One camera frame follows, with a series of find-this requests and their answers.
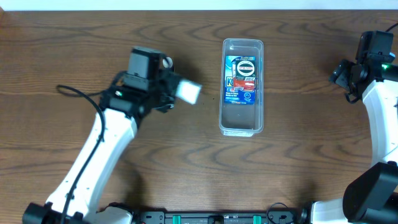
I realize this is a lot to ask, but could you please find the red small box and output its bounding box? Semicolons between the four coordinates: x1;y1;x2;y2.
233;77;256;91

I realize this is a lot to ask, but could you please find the clear plastic container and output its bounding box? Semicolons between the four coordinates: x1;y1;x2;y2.
219;38;264;137

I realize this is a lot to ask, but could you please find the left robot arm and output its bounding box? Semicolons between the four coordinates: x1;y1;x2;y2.
22;69;201;223

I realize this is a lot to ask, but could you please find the green round-label box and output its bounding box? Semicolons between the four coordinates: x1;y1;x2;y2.
235;58;256;79

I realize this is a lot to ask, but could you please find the blue Kool Fever box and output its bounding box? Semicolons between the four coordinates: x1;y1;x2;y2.
224;55;257;105

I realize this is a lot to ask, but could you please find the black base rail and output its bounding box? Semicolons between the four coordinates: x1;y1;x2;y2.
133;208;308;224

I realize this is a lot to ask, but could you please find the dark bottle white cap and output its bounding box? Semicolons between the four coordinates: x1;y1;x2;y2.
162;57;174;69

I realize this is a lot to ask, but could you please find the green white medicine box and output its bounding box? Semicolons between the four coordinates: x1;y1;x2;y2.
175;79;201;105

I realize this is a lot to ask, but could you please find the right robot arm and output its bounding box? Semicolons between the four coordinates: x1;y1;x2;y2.
309;60;397;223

